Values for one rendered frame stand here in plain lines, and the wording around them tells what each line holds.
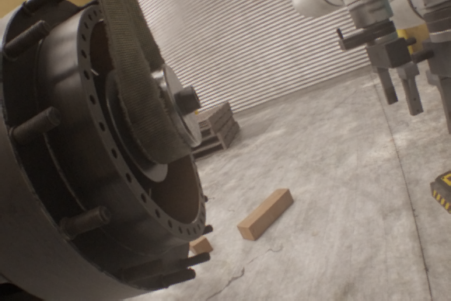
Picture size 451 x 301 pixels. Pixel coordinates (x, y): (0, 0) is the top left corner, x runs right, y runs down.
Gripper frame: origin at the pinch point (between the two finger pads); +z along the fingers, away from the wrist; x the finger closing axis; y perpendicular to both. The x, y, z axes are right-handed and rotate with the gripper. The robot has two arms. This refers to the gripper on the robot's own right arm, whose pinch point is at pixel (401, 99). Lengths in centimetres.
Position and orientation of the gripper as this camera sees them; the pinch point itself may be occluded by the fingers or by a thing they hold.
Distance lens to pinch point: 67.3
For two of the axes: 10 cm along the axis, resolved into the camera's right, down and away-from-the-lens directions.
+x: 1.3, -2.2, 9.7
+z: 4.0, 9.0, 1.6
